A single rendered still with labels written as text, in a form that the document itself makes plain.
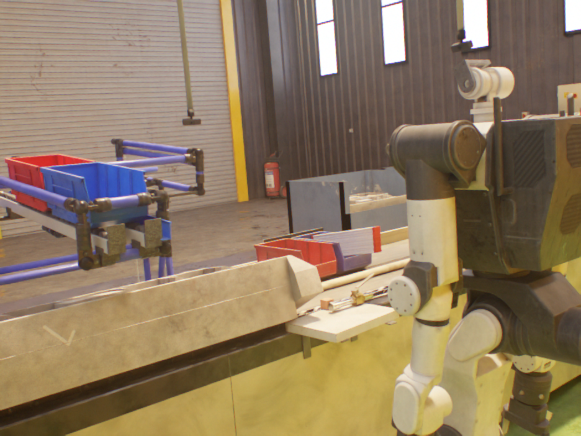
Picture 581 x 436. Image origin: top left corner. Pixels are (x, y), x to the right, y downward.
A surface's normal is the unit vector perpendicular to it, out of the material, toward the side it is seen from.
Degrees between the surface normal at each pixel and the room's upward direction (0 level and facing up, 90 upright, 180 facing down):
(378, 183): 90
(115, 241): 96
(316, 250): 88
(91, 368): 80
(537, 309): 90
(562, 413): 0
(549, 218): 105
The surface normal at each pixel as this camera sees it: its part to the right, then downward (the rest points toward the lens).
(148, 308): 0.61, -0.11
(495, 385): 0.63, 0.23
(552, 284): 0.39, -0.66
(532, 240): -0.77, 0.15
